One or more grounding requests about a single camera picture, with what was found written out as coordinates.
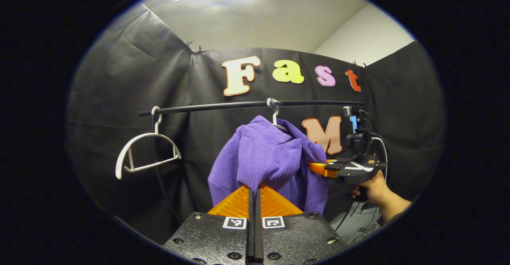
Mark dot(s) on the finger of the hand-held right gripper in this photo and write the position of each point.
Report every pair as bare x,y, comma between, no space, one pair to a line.
322,168

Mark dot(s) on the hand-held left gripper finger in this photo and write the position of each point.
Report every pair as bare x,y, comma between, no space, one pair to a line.
251,225
259,225

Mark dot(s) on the purple knit jacket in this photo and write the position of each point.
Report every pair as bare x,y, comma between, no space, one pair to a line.
263,153

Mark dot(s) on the white plastic hanger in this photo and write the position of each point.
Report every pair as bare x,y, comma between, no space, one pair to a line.
157,134
275,118

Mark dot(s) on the black clothes rack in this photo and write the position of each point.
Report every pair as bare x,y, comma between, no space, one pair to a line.
223,105

